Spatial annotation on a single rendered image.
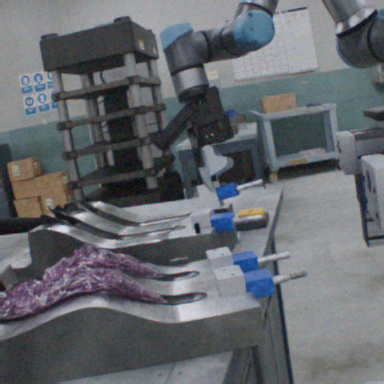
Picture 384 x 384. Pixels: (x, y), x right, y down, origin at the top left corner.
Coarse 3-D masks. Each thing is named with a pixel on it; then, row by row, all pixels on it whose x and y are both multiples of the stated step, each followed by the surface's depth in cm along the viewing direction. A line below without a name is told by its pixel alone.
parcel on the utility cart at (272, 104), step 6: (270, 96) 686; (276, 96) 664; (282, 96) 663; (288, 96) 663; (294, 96) 664; (264, 102) 667; (270, 102) 665; (276, 102) 664; (282, 102) 664; (288, 102) 664; (294, 102) 665; (264, 108) 674; (270, 108) 666; (276, 108) 666; (282, 108) 666; (288, 108) 666; (294, 108) 666; (264, 114) 687
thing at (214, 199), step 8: (216, 184) 112; (232, 184) 109; (240, 184) 111; (248, 184) 110; (256, 184) 109; (200, 192) 110; (208, 192) 110; (216, 192) 110; (224, 192) 110; (232, 192) 109; (208, 200) 110; (216, 200) 110
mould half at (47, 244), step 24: (72, 216) 113; (96, 216) 116; (120, 216) 121; (144, 216) 125; (168, 216) 119; (48, 240) 103; (72, 240) 102; (96, 240) 103; (144, 240) 100; (168, 240) 97; (192, 240) 96; (216, 240) 99; (24, 264) 108; (48, 264) 104; (168, 264) 98
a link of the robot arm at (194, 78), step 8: (184, 72) 109; (192, 72) 109; (200, 72) 110; (176, 80) 110; (184, 80) 109; (192, 80) 109; (200, 80) 109; (208, 80) 112; (176, 88) 111; (184, 88) 109; (192, 88) 109
